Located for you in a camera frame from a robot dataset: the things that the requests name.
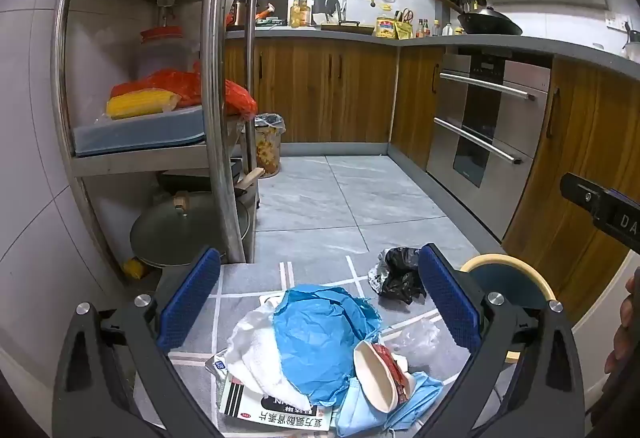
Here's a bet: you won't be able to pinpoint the white medicine box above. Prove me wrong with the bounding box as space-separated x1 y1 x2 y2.
217 370 333 433

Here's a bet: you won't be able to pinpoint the red plastic bag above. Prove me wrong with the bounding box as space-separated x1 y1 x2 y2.
110 68 259 120

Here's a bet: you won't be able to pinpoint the plastic jar with red lid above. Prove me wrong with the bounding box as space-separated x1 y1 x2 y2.
135 25 193 79

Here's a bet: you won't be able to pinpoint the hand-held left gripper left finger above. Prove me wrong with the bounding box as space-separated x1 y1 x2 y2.
52 245 223 438

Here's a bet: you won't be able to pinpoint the black plastic bag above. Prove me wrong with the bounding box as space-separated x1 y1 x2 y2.
377 247 427 305

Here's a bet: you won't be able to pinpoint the patterned waste bin with liner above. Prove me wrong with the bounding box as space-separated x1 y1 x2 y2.
254 113 286 178

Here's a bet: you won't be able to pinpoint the small yellow item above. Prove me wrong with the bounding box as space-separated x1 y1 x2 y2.
122 257 148 280

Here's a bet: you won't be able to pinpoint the wall socket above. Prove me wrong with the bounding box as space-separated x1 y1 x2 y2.
605 10 632 31

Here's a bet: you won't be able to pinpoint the dark sink tray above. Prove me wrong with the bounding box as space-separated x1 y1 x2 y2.
320 20 376 35

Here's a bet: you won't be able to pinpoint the person's right forearm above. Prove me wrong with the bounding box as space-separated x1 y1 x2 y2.
585 360 640 438

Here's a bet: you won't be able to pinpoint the blue paper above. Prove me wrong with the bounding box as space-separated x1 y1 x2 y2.
272 284 383 408

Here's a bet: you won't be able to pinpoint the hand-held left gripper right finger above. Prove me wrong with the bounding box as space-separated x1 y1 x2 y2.
417 243 586 438

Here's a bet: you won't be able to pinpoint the steel shelf rack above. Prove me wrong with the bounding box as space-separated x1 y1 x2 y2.
50 0 261 279

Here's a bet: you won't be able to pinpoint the silver foil wrapper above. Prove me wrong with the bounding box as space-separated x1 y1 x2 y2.
368 250 391 294

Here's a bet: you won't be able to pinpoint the black pan with wooden handle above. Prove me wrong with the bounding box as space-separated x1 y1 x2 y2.
157 158 266 199

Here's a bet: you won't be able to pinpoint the black wok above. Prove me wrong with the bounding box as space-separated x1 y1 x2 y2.
434 0 523 36

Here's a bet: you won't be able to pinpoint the steel built-in oven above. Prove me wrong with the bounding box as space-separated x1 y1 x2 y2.
426 53 553 241

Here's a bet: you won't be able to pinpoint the blue bin with yellow rim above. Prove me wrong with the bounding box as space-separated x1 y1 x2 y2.
459 254 556 364

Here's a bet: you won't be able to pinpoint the clear plastic bag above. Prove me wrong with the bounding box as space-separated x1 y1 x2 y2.
387 318 443 369

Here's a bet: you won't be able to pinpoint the tall wooden cabinet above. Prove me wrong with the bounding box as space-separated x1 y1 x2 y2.
502 58 640 324

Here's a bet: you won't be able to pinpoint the white towel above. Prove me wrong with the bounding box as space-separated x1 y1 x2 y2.
224 305 311 411

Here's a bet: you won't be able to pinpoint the grey checked mat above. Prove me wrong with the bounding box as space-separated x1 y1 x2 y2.
135 243 501 438

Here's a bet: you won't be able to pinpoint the yellow oil bottle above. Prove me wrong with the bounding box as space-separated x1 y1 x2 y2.
375 14 398 39

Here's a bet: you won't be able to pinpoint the wooden base cabinets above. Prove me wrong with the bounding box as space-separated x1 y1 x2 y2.
225 38 446 171

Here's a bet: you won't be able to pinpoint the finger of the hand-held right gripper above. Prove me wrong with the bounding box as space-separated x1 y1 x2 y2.
560 173 608 231

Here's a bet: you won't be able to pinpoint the white red-lined cup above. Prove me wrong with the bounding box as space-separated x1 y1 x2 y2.
352 340 417 411

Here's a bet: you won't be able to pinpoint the blue face mask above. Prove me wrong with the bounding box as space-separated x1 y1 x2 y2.
335 370 446 436

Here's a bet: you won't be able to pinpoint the yellow corn cob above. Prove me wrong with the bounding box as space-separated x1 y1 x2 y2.
106 88 182 120

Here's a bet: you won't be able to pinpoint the person's right hand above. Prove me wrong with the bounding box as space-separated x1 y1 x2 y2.
604 265 640 376

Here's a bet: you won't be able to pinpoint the silver blue wipes packet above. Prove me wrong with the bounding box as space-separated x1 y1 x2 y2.
205 352 233 374

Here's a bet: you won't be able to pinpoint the yellow utensil holder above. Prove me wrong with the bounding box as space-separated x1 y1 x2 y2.
394 8 415 40

